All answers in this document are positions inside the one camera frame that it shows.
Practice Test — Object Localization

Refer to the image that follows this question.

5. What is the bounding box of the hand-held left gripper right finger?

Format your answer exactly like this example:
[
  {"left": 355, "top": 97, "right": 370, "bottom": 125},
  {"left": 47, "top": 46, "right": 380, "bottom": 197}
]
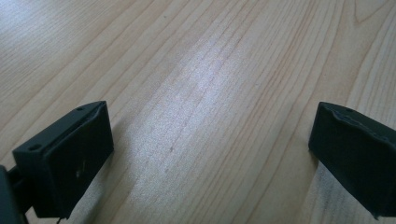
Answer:
[{"left": 307, "top": 101, "right": 396, "bottom": 219}]

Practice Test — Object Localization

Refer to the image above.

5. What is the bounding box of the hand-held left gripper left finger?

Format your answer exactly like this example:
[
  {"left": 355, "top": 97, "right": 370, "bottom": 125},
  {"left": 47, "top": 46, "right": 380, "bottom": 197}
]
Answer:
[{"left": 11, "top": 100, "right": 115, "bottom": 219}]

